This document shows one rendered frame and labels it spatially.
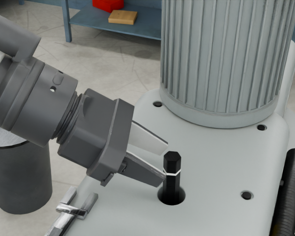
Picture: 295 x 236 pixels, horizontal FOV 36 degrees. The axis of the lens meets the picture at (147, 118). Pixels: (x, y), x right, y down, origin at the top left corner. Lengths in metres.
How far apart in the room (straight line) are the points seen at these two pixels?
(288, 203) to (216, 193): 0.16
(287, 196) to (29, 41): 0.46
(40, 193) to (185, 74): 2.49
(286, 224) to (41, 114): 0.40
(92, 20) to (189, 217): 4.43
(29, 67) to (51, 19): 5.07
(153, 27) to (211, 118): 4.08
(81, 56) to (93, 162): 4.25
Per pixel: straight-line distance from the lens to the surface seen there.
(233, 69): 0.65
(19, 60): 0.51
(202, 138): 0.69
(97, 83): 4.30
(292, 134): 1.28
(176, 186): 0.58
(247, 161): 0.66
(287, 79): 1.15
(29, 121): 0.50
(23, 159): 2.81
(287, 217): 0.72
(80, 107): 0.51
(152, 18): 4.96
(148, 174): 0.54
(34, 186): 3.01
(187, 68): 0.67
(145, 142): 0.58
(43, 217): 3.13
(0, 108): 0.50
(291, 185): 0.77
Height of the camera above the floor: 2.33
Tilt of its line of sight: 37 degrees down
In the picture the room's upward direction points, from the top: straight up
